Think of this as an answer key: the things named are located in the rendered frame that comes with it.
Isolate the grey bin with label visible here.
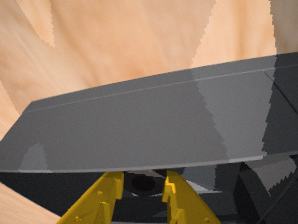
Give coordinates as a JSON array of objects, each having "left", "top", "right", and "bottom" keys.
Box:
[{"left": 0, "top": 52, "right": 298, "bottom": 224}]

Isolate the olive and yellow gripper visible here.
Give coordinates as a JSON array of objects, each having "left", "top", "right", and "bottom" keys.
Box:
[{"left": 56, "top": 171, "right": 221, "bottom": 224}]

